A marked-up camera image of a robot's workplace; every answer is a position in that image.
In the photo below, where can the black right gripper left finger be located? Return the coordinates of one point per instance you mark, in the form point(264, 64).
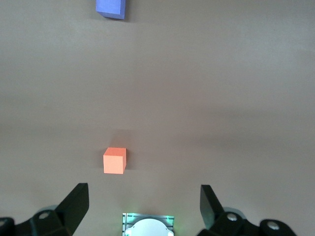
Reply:
point(71, 209)

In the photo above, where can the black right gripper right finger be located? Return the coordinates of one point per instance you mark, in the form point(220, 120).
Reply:
point(211, 211)

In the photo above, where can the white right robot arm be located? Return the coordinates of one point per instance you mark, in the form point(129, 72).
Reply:
point(148, 228)

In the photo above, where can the orange foam block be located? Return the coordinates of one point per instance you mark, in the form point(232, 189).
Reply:
point(113, 163)

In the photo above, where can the purple foam block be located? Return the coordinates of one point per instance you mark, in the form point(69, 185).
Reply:
point(109, 7)

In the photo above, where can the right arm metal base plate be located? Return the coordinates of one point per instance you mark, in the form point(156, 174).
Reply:
point(126, 221)

